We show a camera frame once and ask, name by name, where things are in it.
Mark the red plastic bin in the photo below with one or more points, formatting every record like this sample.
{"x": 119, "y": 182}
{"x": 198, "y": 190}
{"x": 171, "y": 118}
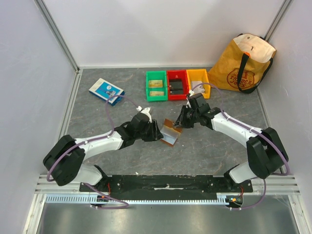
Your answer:
{"x": 178, "y": 74}

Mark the green plastic bin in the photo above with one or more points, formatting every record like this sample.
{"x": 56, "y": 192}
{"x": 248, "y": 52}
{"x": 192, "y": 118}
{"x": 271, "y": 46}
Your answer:
{"x": 153, "y": 75}

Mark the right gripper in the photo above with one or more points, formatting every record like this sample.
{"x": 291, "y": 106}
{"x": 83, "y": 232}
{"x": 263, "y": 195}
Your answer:
{"x": 185, "y": 117}

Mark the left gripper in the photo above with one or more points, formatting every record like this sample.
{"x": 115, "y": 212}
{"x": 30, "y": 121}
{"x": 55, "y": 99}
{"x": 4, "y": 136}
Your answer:
{"x": 155, "y": 134}

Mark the blue and white box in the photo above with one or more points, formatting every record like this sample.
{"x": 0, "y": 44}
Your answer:
{"x": 107, "y": 91}

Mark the gold card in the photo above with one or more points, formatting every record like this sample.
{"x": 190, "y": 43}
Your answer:
{"x": 155, "y": 83}
{"x": 156, "y": 93}

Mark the black cards in red bin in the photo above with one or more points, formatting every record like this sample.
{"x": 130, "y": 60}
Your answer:
{"x": 176, "y": 87}

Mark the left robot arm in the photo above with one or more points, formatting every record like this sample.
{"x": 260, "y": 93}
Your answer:
{"x": 65, "y": 160}

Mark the brown leather card holder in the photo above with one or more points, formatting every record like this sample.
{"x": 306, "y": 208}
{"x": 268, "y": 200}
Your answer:
{"x": 170, "y": 132}

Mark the yellow plastic bin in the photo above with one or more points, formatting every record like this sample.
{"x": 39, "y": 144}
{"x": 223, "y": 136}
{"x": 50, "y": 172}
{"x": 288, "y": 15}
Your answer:
{"x": 199, "y": 74}

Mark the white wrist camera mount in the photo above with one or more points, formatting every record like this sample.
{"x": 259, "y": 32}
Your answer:
{"x": 145, "y": 111}
{"x": 191, "y": 93}

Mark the gold card upper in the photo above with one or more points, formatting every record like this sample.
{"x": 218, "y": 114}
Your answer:
{"x": 155, "y": 83}

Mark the slotted cable duct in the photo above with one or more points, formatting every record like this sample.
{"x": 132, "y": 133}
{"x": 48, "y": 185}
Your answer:
{"x": 97, "y": 199}

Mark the silver card in yellow bin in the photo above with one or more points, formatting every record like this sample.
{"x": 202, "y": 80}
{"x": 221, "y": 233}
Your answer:
{"x": 197, "y": 86}

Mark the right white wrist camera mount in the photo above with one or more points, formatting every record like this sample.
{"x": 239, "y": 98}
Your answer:
{"x": 191, "y": 93}

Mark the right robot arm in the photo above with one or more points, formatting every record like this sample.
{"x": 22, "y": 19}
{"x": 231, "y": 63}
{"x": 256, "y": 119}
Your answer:
{"x": 265, "y": 151}

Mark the gold card lower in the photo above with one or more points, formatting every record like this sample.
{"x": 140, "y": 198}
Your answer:
{"x": 156, "y": 93}

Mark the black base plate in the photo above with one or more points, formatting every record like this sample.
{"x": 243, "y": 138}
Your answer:
{"x": 126, "y": 187}

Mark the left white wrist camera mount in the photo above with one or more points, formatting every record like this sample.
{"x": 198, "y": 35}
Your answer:
{"x": 145, "y": 111}

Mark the yellow Trader Joe's tote bag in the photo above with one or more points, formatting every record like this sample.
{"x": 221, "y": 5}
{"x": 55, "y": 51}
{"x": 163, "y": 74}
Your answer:
{"x": 243, "y": 64}

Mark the aluminium frame rail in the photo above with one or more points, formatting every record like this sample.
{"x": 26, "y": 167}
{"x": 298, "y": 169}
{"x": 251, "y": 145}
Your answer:
{"x": 274, "y": 184}

